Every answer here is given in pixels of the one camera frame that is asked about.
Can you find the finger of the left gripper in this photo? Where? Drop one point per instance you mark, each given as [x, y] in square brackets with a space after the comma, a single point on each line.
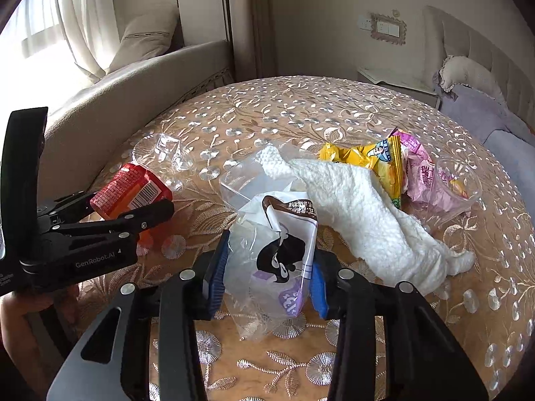
[68, 209]
[132, 222]

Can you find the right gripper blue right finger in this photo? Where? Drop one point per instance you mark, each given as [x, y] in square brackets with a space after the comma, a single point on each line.
[424, 360]

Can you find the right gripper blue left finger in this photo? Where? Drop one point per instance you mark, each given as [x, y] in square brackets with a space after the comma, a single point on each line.
[110, 361]

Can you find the red orange plastic wrapper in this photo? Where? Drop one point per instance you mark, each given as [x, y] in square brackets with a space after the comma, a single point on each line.
[134, 187]

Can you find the white paper towel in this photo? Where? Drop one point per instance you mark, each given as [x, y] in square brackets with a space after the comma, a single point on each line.
[394, 245]

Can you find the clear printed plastic bag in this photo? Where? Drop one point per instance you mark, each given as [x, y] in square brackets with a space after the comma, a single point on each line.
[271, 248]

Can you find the pink snack wrapper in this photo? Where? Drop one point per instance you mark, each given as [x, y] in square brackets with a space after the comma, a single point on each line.
[426, 184]

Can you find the clear plastic cup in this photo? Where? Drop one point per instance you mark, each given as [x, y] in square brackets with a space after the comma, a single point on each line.
[432, 218]

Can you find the yellow snack bag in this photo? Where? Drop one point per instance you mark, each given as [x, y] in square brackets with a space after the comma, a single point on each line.
[384, 158]

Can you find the clear plastic container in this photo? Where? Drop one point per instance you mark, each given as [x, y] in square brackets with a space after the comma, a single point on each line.
[265, 170]

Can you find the left hand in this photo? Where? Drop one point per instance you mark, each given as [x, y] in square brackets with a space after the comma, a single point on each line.
[18, 339]

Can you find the beige window seat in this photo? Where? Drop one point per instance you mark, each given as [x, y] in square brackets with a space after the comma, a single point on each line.
[82, 136]

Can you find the beige cushion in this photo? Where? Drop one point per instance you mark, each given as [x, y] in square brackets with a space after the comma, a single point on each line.
[146, 36]

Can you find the white sheer curtain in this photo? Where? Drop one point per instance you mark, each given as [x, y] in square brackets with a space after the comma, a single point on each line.
[90, 30]

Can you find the lavender bed blanket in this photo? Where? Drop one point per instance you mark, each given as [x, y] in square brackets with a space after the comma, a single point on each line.
[497, 128]

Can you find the white nightstand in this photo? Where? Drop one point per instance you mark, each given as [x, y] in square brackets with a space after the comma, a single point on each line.
[403, 83]

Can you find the white bed pillow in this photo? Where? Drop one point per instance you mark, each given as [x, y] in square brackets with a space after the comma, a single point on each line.
[460, 70]

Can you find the beige tufted headboard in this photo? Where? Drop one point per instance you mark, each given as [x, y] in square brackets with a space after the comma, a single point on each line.
[447, 36]

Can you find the framed wall switch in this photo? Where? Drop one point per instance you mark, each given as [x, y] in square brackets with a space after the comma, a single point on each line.
[388, 29]

